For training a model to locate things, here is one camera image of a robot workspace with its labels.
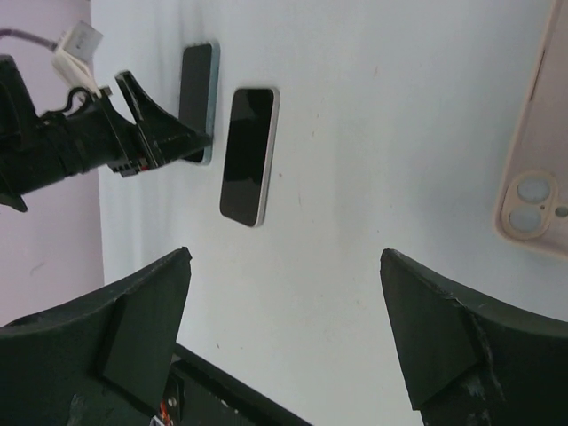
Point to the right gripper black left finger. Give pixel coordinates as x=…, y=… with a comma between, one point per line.
x=100, y=359

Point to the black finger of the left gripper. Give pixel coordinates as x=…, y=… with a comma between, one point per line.
x=163, y=137

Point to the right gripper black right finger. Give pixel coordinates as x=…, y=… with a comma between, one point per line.
x=468, y=358

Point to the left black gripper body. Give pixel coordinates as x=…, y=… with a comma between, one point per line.
x=116, y=143

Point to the black phone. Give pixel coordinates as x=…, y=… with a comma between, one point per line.
x=248, y=154

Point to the beige silicone phone case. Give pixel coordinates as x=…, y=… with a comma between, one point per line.
x=531, y=205

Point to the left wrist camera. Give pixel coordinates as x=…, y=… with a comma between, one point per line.
x=73, y=55

